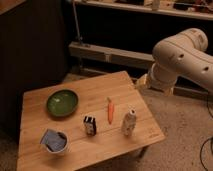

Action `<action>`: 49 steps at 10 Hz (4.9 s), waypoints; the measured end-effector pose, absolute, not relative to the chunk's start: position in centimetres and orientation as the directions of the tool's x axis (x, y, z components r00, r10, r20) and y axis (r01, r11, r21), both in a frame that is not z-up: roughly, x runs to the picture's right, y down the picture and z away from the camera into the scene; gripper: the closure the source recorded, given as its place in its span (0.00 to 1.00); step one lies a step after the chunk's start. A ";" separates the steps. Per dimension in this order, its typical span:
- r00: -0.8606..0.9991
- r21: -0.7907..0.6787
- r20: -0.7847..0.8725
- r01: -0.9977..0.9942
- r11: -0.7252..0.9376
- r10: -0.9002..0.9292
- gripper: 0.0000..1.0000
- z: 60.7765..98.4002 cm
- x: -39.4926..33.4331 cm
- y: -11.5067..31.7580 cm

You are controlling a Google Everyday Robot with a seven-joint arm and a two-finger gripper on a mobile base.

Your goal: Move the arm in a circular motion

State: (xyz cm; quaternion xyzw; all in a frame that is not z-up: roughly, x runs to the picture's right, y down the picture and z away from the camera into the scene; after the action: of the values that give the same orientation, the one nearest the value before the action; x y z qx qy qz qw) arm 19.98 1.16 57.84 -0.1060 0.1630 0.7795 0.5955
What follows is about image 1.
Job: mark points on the white ceramic bottle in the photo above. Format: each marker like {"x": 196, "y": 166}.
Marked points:
{"x": 129, "y": 122}

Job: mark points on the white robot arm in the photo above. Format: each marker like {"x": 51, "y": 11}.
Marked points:
{"x": 182, "y": 55}

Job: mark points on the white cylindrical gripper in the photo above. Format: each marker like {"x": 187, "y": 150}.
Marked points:
{"x": 157, "y": 78}

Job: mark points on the green ceramic bowl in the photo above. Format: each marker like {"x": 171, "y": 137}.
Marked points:
{"x": 62, "y": 103}

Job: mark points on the small black white carton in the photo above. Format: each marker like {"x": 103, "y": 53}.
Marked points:
{"x": 90, "y": 125}

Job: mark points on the wooden table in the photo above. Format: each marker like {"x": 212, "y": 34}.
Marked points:
{"x": 85, "y": 150}

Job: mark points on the orange carrot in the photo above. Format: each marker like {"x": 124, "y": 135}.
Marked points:
{"x": 110, "y": 110}

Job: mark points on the long wooden shelf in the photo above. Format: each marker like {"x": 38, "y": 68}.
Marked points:
{"x": 142, "y": 9}

